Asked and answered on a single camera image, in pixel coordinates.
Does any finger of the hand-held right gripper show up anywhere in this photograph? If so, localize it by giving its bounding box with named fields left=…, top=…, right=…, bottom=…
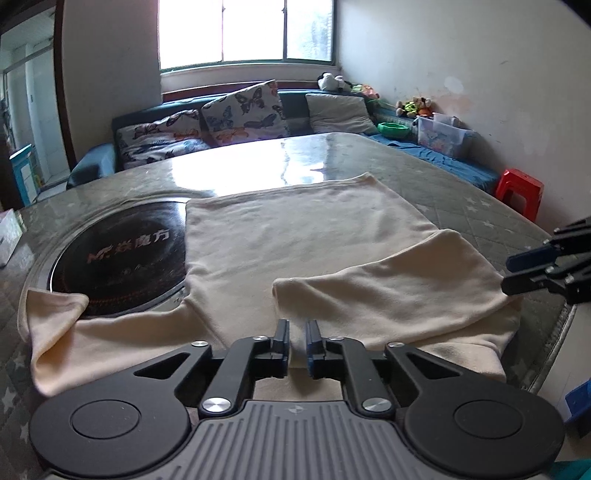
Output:
left=501, top=264, right=591, bottom=305
left=506, top=218, right=591, bottom=273

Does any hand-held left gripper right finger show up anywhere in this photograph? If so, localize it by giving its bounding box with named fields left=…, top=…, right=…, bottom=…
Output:
left=305, top=318, right=445, bottom=419

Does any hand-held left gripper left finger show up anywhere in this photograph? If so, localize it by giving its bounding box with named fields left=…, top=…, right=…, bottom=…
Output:
left=133, top=318, right=291, bottom=419

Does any cream long-sleeved top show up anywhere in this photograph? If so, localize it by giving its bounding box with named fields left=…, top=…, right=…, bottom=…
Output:
left=17, top=172, right=525, bottom=398

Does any red plastic stool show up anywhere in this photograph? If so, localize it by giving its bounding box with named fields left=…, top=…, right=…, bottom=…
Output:
left=494, top=168, right=545, bottom=220

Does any blue sofa blanket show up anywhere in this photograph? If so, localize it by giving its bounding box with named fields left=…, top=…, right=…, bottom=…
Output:
left=369, top=107, right=502, bottom=191

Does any blue plastic bin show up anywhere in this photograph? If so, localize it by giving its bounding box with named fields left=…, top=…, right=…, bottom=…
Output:
left=565, top=375, right=591, bottom=438

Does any clear plastic storage box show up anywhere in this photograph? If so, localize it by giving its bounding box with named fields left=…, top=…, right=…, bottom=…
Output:
left=413, top=113, right=474, bottom=158

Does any round black induction cooktop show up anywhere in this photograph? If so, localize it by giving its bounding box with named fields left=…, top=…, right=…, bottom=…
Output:
left=21, top=198, right=190, bottom=320

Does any green plastic bowl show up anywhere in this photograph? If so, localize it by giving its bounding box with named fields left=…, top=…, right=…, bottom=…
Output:
left=377, top=121, right=411, bottom=138

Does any brown plush toy pile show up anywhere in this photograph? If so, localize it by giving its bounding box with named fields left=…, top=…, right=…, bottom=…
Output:
left=396, top=96, right=435, bottom=119

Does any glass-topped quilted dining table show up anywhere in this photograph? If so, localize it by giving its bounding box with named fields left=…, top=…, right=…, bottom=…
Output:
left=0, top=131, right=578, bottom=480

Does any dark teal sofa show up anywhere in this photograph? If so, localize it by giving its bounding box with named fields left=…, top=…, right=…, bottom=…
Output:
left=67, top=88, right=502, bottom=191

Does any plain grey cushion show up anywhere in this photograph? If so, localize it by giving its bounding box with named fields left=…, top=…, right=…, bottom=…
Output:
left=305, top=92, right=378, bottom=136

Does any butterfly print cushion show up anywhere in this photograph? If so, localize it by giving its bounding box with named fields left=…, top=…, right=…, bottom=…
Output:
left=202, top=79, right=290, bottom=148
left=115, top=109, right=214, bottom=169

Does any panda plush toy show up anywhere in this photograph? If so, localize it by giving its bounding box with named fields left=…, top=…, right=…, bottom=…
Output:
left=317, top=72, right=354, bottom=93

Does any white pink box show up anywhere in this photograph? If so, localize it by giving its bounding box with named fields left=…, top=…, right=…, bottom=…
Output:
left=0, top=208, right=25, bottom=269

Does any blue cardboard box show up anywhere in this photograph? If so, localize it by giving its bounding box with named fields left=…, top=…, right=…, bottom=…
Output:
left=10, top=143, right=45, bottom=206

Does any window with metal frame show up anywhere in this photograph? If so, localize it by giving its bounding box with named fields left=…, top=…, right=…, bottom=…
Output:
left=158, top=0, right=336, bottom=71

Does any brown door frame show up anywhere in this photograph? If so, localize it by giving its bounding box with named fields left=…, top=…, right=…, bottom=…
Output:
left=52, top=0, right=78, bottom=172

